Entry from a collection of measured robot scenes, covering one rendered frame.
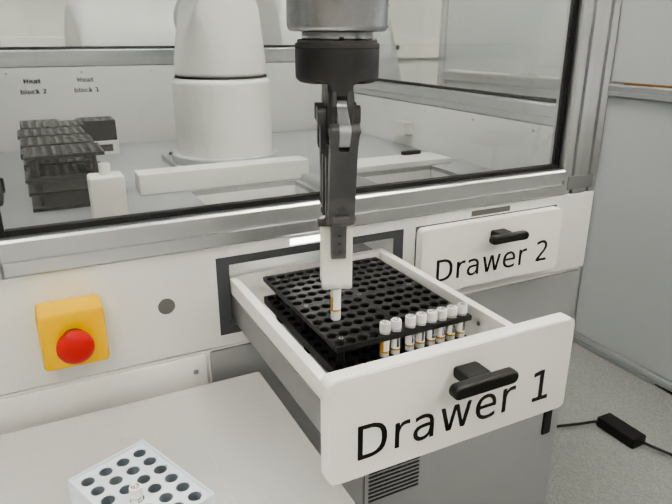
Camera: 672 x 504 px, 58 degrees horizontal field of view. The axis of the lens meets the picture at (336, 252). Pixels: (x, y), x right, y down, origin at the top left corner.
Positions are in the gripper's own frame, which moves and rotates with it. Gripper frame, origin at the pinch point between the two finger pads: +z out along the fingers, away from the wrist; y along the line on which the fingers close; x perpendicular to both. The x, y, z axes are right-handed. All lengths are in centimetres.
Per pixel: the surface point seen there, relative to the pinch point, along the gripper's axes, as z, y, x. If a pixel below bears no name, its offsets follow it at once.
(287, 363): 13.0, 0.9, 5.1
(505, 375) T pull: 9.0, -10.0, -14.7
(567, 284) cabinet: 24, 42, -48
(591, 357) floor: 102, 141, -119
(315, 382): 11.6, -5.3, 2.6
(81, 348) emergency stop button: 12.9, 6.2, 27.9
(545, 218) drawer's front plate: 9, 37, -40
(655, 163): 23, 137, -127
